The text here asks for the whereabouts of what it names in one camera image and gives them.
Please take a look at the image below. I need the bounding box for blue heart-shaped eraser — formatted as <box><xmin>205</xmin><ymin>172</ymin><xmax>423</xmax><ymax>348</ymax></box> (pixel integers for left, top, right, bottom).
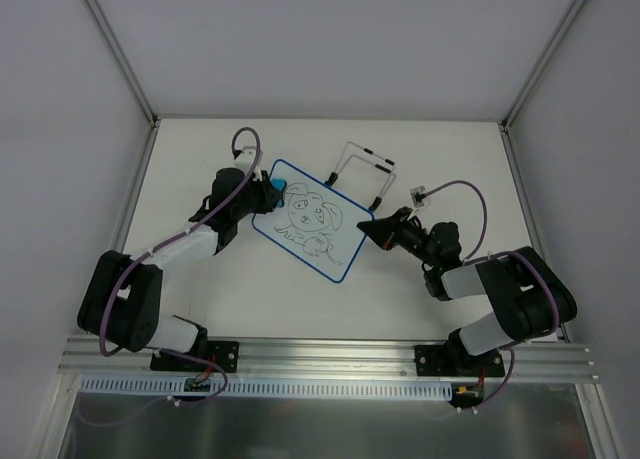
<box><xmin>271</xmin><ymin>178</ymin><xmax>287</xmax><ymax>208</ymax></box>

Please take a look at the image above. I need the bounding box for blue-framed whiteboard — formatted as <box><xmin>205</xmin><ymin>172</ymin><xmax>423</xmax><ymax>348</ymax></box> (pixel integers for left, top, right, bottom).
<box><xmin>251</xmin><ymin>158</ymin><xmax>374</xmax><ymax>284</ymax></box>

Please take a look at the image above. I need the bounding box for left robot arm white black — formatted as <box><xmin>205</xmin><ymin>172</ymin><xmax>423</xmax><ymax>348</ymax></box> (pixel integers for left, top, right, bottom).
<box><xmin>77</xmin><ymin>168</ymin><xmax>286</xmax><ymax>370</ymax></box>

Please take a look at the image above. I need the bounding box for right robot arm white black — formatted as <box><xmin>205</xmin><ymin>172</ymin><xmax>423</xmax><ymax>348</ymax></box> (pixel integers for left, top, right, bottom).
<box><xmin>357</xmin><ymin>207</ymin><xmax>577</xmax><ymax>376</ymax></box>

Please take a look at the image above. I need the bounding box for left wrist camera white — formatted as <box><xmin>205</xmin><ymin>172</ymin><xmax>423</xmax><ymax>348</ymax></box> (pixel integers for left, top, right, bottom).
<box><xmin>234</xmin><ymin>146</ymin><xmax>262</xmax><ymax>180</ymax></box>

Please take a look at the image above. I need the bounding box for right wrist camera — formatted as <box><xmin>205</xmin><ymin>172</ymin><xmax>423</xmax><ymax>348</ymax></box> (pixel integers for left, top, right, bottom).
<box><xmin>410</xmin><ymin>185</ymin><xmax>430</xmax><ymax>211</ymax></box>

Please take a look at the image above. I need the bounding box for wire whiteboard stand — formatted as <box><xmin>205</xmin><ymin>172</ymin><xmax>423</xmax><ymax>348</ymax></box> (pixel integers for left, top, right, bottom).
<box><xmin>324</xmin><ymin>141</ymin><xmax>397</xmax><ymax>212</ymax></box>

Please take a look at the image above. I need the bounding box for left side table rail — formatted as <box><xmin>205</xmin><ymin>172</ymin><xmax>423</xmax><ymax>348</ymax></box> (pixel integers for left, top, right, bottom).
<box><xmin>87</xmin><ymin>121</ymin><xmax>160</xmax><ymax>335</ymax></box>

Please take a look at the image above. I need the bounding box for table rail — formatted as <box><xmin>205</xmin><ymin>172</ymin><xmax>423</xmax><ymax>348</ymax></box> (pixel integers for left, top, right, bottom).
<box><xmin>87</xmin><ymin>121</ymin><xmax>160</xmax><ymax>335</ymax></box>
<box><xmin>499</xmin><ymin>123</ymin><xmax>571</xmax><ymax>343</ymax></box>

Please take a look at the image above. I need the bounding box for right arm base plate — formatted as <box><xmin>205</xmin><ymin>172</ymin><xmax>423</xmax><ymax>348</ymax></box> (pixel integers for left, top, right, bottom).
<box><xmin>413</xmin><ymin>344</ymin><xmax>505</xmax><ymax>378</ymax></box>

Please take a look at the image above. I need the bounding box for right side table rail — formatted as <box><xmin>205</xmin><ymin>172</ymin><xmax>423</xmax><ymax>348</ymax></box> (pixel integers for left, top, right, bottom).
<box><xmin>499</xmin><ymin>123</ymin><xmax>571</xmax><ymax>343</ymax></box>

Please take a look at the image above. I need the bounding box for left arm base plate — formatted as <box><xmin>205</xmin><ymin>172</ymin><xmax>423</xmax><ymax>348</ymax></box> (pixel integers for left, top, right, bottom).
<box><xmin>150</xmin><ymin>340</ymin><xmax>240</xmax><ymax>373</ymax></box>

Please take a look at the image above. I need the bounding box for aluminium front rail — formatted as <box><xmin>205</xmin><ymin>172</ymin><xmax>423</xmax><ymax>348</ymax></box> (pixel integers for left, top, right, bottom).
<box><xmin>57</xmin><ymin>334</ymin><xmax>601</xmax><ymax>384</ymax></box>

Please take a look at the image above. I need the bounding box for white slotted cable duct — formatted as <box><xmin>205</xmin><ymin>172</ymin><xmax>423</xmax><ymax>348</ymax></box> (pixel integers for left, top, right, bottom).
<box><xmin>79</xmin><ymin>375</ymin><xmax>453</xmax><ymax>402</ymax></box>

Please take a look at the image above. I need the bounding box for left aluminium frame post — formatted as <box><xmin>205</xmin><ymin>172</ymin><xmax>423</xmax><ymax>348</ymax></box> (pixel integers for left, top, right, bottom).
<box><xmin>81</xmin><ymin>0</ymin><xmax>158</xmax><ymax>126</ymax></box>

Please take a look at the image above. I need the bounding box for aluminium frame post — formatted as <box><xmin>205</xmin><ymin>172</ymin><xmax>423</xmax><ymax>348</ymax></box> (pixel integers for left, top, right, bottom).
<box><xmin>81</xmin><ymin>0</ymin><xmax>158</xmax><ymax>126</ymax></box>
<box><xmin>500</xmin><ymin>0</ymin><xmax>590</xmax><ymax>131</ymax></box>

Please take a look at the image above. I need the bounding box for right aluminium frame post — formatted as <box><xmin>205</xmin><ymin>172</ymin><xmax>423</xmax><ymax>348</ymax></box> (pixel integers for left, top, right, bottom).
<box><xmin>500</xmin><ymin>0</ymin><xmax>590</xmax><ymax>131</ymax></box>

